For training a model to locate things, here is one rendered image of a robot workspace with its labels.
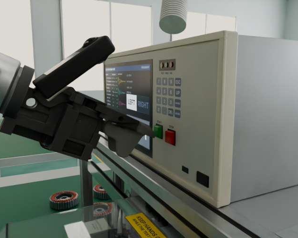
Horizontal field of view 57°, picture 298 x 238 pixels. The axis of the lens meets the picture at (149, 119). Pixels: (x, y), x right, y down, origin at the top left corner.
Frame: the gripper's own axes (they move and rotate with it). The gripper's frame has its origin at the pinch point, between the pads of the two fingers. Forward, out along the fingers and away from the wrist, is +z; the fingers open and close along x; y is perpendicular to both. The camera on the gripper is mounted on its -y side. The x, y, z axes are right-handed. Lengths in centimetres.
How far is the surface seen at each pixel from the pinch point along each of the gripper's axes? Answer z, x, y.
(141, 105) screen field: 0.3, -6.7, -3.6
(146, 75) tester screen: -2.0, -4.6, -8.4
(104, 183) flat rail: 5.2, -19.3, 15.2
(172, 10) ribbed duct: 41, -102, -69
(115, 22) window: 105, -468, -166
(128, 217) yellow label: 0.5, 3.6, 13.2
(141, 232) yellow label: 0.6, 7.7, 13.2
